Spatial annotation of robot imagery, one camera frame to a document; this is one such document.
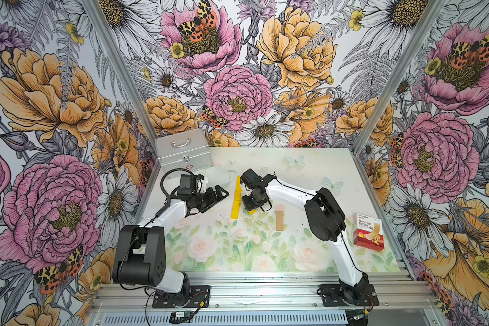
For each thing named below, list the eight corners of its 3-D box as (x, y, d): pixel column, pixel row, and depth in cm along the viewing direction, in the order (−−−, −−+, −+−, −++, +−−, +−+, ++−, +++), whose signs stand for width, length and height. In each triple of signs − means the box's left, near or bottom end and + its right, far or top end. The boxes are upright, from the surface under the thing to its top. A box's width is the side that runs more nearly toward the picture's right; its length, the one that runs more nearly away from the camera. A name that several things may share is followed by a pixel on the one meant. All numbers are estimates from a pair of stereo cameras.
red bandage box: (353, 244, 88) (357, 240, 85) (353, 217, 97) (357, 212, 93) (379, 252, 86) (385, 248, 83) (377, 223, 95) (382, 219, 91)
